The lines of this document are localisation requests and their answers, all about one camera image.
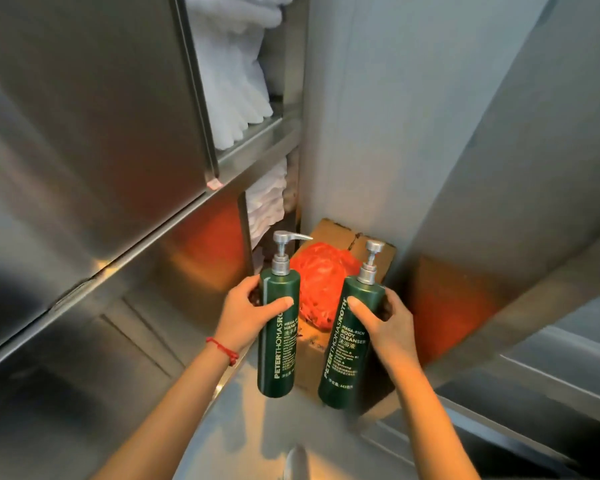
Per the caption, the green pump bottle short spout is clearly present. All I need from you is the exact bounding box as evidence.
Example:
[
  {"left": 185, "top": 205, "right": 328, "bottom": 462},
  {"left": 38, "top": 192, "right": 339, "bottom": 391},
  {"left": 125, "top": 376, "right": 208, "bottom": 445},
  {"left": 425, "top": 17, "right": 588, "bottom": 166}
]
[{"left": 317, "top": 240, "right": 387, "bottom": 410}]

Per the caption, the red string bracelet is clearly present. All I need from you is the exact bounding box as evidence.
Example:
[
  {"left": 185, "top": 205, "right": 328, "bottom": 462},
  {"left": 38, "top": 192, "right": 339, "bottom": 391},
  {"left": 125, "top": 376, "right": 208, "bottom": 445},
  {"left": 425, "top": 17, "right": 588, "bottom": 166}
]
[{"left": 205, "top": 337, "right": 240, "bottom": 367}]

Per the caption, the green pump bottle long spout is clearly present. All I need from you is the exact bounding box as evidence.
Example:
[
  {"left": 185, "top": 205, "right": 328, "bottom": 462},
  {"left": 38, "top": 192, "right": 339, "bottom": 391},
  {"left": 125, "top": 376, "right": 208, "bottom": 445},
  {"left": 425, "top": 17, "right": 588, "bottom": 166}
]
[{"left": 257, "top": 231, "right": 314, "bottom": 399}]

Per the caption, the stainless steel cabinet door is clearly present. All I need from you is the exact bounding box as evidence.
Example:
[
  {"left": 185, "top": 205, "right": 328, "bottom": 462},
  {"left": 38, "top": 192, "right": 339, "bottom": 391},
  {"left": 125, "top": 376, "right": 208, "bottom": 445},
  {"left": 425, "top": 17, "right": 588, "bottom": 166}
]
[{"left": 0, "top": 0, "right": 220, "bottom": 363}]

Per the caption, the person's right forearm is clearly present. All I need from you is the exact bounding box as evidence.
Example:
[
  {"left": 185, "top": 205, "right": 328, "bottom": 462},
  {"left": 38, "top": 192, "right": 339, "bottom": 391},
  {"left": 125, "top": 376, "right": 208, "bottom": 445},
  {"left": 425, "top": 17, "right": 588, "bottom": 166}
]
[{"left": 389, "top": 361, "right": 482, "bottom": 480}]

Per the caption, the red plastic mesh bag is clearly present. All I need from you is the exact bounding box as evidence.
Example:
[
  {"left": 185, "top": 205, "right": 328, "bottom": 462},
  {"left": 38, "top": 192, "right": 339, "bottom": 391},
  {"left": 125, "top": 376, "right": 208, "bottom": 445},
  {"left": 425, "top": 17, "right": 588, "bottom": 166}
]
[{"left": 289, "top": 242, "right": 364, "bottom": 332}]

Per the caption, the person's right hand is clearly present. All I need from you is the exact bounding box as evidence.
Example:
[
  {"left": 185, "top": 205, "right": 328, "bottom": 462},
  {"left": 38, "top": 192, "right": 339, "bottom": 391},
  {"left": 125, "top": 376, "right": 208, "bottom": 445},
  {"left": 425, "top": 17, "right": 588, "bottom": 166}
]
[{"left": 347, "top": 287, "right": 422, "bottom": 372}]

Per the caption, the person's left forearm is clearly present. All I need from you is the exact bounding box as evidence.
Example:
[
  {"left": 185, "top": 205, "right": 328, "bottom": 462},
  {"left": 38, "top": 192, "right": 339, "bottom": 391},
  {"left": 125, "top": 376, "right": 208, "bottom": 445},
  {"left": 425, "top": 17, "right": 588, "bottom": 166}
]
[{"left": 91, "top": 341, "right": 241, "bottom": 480}]

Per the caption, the brown cardboard box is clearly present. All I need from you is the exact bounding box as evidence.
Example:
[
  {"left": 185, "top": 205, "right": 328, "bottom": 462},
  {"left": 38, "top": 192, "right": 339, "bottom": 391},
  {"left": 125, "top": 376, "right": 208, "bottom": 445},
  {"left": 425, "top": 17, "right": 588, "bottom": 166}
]
[{"left": 289, "top": 218, "right": 398, "bottom": 396}]

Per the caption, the large stack of white towels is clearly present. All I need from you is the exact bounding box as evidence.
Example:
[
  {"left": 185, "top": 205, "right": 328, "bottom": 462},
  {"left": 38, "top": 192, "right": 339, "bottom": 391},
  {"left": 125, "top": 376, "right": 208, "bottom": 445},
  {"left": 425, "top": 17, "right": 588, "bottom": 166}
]
[{"left": 184, "top": 0, "right": 295, "bottom": 151}]

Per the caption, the person's left hand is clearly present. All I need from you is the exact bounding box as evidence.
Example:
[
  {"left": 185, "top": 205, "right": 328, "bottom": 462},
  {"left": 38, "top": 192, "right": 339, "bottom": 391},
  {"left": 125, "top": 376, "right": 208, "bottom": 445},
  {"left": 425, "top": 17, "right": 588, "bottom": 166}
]
[{"left": 213, "top": 275, "right": 295, "bottom": 354}]

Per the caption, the small stack of white towels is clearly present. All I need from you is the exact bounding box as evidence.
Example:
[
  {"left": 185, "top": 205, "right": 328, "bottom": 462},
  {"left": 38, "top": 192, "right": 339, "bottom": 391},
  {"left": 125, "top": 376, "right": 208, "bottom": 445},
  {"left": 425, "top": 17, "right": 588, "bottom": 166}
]
[{"left": 244, "top": 157, "right": 289, "bottom": 251}]

